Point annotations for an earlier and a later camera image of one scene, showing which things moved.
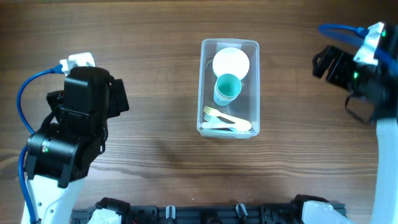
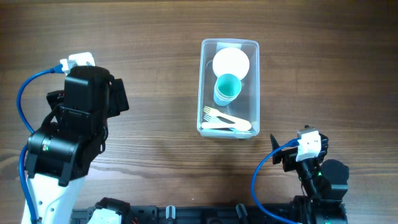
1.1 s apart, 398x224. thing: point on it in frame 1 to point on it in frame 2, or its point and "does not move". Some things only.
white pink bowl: x=231 y=60 does not move
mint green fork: x=221 y=131 does not move
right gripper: x=337 y=70 to x=288 y=156
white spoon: x=241 y=126 does not move
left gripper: x=119 y=97 does not move
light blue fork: x=224 y=130 to x=214 y=121
